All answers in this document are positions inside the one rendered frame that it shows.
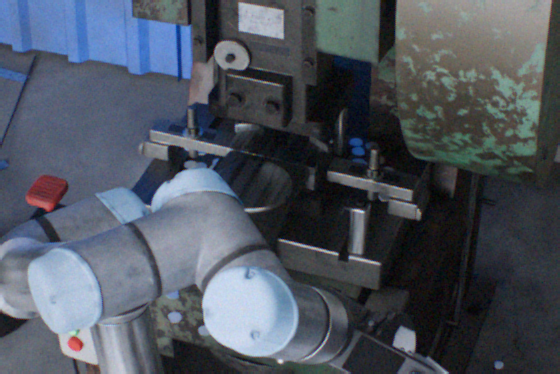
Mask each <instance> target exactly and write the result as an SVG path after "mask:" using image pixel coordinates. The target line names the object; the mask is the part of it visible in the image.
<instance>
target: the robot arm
mask: <svg viewBox="0 0 560 374"><path fill-rule="evenodd" d="M151 208H152V212H151V213H150V212H149V211H148V209H147V208H146V206H145V205H144V204H143V202H142V201H141V200H140V199H139V198H138V197H137V196H136V195H135V194H134V193H133V192H131V191H130V190H129V189H126V188H116V189H113V190H109V191H106V192H104V193H101V194H99V193H96V194H94V196H92V197H90V198H88V199H85V200H82V201H80V202H77V203H75V204H73V205H70V206H67V207H65V208H60V209H57V210H55V211H53V212H50V213H47V214H46V215H43V216H41V217H38V218H36V219H34V220H30V221H28V222H26V223H23V224H21V225H20V226H16V227H15V228H14V229H12V230H11V231H9V232H8V233H7V234H6V235H5V236H3V237H2V238H1V240H0V311H1V312H3V313H4V314H6V315H9V316H12V317H15V318H25V319H32V318H36V317H37V316H40V315H41V316H42V318H43V319H44V321H45V323H46V324H48V325H49V327H50V328H51V330H52V331H53V332H55V333H58V334H64V333H66V334H67V333H70V332H73V331H74V330H77V329H82V330H84V329H88V328H89V329H90V334H91V337H92V342H93V346H94V348H95V351H96V355H97V359H98V363H99V368H100V372H101V374H165V373H164V369H163V364H162V363H161V358H160V353H159V349H158V343H157V338H156V333H155V328H154V327H153V323H152V318H151V312H150V307H149V304H150V303H151V302H152V301H153V300H155V299H157V298H161V297H164V296H166V295H168V294H171V293H173V292H176V291H178V290H180V289H183V288H185V287H188V286H190V285H192V284H197V285H198V287H199V289H200V290H201V292H202V294H203V296H204V298H203V303H202V308H203V316H204V320H205V323H206V326H207V328H208V330H209V332H210V333H211V335H212V336H213V337H214V338H215V339H216V340H217V341H218V342H219V343H221V344H222V345H225V346H228V347H231V348H233V349H235V350H237V351H239V352H241V353H244V354H248V355H253V356H266V357H271V358H276V361H277V362H278V363H279V364H282V365H283V364H285V363H286V361H293V362H297V363H302V364H307V365H327V366H330V367H331V368H333V369H336V368H337V369H339V370H340V371H342V374H438V373H437V372H436V371H435V370H434V368H433V367H432V366H430V365H428V364H426V363H424V362H423V361H421V360H419V359H417V358H414V357H413V356H411V355H410V354H408V353H406V352H404V351H409V352H410V353H411V354H412V355H413V354H414V353H415V351H416V341H415V332H414V330H415V329H416V328H415V326H414V323H413V321H412V320H411V318H410V316H408V315H407V314H405V313H403V312H402V311H401V310H399V309H398V308H395V307H393V308H392V309H389V310H388V311H387V312H386V313H385V315H383V314H382V313H380V312H377V311H375V312H371V310H369V309H368V308H366V307H365V306H363V305H361V304H360V303H358V301H359V299H358V298H355V297H353V296H351V295H350V294H348V293H346V292H345V291H343V290H340V289H337V288H334V287H331V286H329V285H326V284H323V283H322V284H321V285H320V287H319V289H318V288H315V287H312V286H309V285H306V284H302V283H299V282H296V281H295V280H293V279H292V278H291V277H290V276H289V274H288V273H287V271H286V270H285V268H284V267H283V265H282V264H281V262H280V261H279V259H278V258H277V256H276V255H275V254H274V253H273V252H272V250H271V248H270V247H269V245H268V244H267V242H266V241H265V239H264V238H263V235H262V234H261V232H260V231H258V230H257V228H256V227H255V225H254V224H253V222H252V221H251V219H250V218H249V216H248V215H247V213H246V212H245V210H244V206H243V204H242V201H241V200H240V198H239V197H238V196H237V195H235V193H234V192H233V191H232V189H231V188H230V187H229V186H228V184H227V183H225V182H224V181H223V180H222V179H221V178H220V176H219V175H218V174H217V173H215V172H214V170H212V169H209V168H205V167H194V168H189V170H186V171H183V172H181V173H179V174H177V175H176V176H175V178H174V179H173V180H171V181H167V182H165V183H164V184H163V185H162V186H161V187H160V188H159V189H158V191H157V192H156V194H155V195H154V197H153V200H152V205H151ZM327 291H328V292H327ZM329 292H330V293H329ZM356 301H357V302H356ZM399 348H400V349H401V350H402V351H401V350H399ZM403 350H404V351H403Z"/></svg>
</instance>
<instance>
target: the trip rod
mask: <svg viewBox="0 0 560 374"><path fill-rule="evenodd" d="M478 176H479V173H476V172H473V173H472V181H471V189H470V197H469V205H468V214H467V222H466V230H465V238H464V246H463V254H462V258H461V261H460V270H459V278H458V286H457V294H456V302H455V304H454V309H453V316H451V315H447V317H446V320H445V326H448V327H452V328H455V329H457V328H458V327H459V325H460V321H461V318H459V315H460V307H461V300H462V293H463V288H464V285H465V277H466V269H467V261H468V253H469V245H470V239H471V231H472V223H473V215H474V207H475V199H476V192H477V184H478Z"/></svg>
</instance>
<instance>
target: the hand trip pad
mask: <svg viewBox="0 0 560 374"><path fill-rule="evenodd" d="M67 191H68V183H67V181H66V180H64V179H62V178H58V177H54V176H51V175H42V176H40V177H39V178H38V179H37V180H36V181H35V183H34V185H33V186H32V187H31V188H30V189H29V190H28V192H27V202H28V203H30V204H33V205H36V206H39V207H43V208H45V210H46V211H52V210H54V208H55V206H56V205H57V204H58V203H59V202H60V201H61V200H62V199H63V197H64V195H65V194H66V192H67Z"/></svg>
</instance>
